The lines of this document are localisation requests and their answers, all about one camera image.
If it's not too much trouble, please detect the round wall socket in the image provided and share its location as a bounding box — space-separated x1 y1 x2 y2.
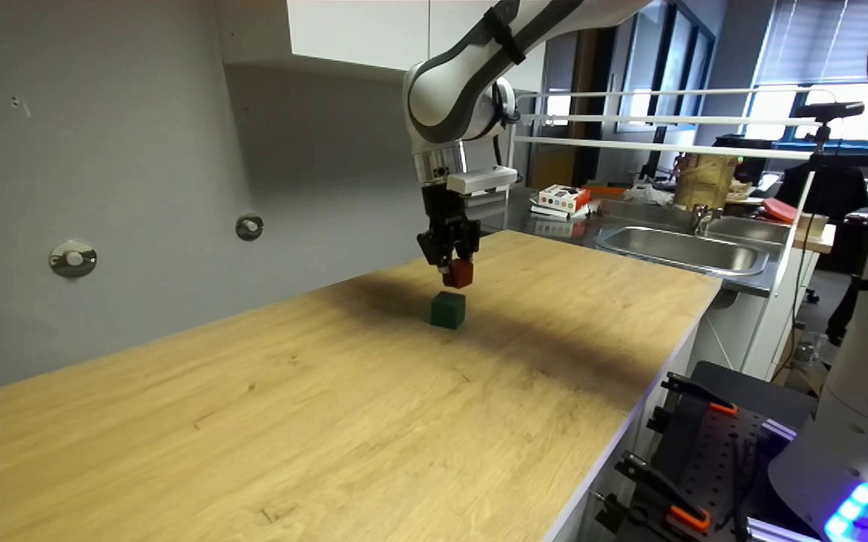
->
236 214 266 242
49 239 100 281

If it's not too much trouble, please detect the beige container on counter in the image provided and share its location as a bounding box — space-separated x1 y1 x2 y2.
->
674 155 738 208

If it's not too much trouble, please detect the stainless steel sink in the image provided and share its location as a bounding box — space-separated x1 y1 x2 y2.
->
596 227 767 281

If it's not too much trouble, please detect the round wall socket left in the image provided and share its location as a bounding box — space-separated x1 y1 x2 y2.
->
49 239 100 281

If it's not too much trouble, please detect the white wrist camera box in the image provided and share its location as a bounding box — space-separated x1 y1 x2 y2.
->
446 165 517 196

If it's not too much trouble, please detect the red white box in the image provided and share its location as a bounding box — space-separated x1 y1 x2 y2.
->
531 183 596 220

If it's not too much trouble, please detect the black clamp orange handle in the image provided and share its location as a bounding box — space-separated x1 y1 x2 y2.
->
647 372 738 435
596 452 713 542

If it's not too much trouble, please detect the green wooden block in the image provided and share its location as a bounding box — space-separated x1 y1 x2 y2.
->
428 292 467 327

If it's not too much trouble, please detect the round wall socket right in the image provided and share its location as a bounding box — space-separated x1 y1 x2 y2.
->
236 214 266 242

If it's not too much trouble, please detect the orange wooden block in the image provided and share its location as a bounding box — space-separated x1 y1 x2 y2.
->
442 258 473 290

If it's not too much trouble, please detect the black clamp orange handle front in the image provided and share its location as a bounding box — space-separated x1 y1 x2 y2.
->
596 452 713 542

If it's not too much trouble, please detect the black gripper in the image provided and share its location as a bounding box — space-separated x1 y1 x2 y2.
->
416 183 481 269

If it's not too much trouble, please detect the camera on tripod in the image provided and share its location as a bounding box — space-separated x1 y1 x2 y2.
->
777 103 868 227

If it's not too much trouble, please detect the black clamp orange handle rear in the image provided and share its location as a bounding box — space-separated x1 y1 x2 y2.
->
647 372 738 435

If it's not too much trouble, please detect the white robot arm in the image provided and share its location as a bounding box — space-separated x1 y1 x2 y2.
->
403 0 647 272

